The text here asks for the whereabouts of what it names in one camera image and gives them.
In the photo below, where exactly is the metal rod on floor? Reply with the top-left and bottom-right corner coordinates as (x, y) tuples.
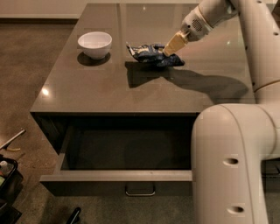
(0, 129), (26, 150)

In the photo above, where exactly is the grey kitchen counter cabinet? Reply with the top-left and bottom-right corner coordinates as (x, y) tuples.
(31, 3), (255, 149)

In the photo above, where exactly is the black object on floor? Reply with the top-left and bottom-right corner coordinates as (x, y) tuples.
(66, 207), (81, 224)

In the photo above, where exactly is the black bin with bottle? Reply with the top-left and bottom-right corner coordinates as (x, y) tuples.
(0, 156), (23, 224)

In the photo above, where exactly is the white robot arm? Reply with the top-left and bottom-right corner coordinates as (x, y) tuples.
(164, 0), (280, 224)

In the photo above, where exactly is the metal drawer handle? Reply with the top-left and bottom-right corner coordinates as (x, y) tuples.
(125, 184), (156, 197)

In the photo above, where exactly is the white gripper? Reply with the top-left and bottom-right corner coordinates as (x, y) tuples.
(163, 7), (213, 57)

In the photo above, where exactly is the open grey top drawer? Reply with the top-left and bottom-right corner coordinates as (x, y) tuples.
(40, 127), (192, 196)

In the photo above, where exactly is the blue chip bag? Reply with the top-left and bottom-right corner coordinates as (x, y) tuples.
(126, 44), (185, 67)

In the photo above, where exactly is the white ceramic bowl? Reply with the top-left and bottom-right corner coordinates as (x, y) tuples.
(78, 31), (112, 60)

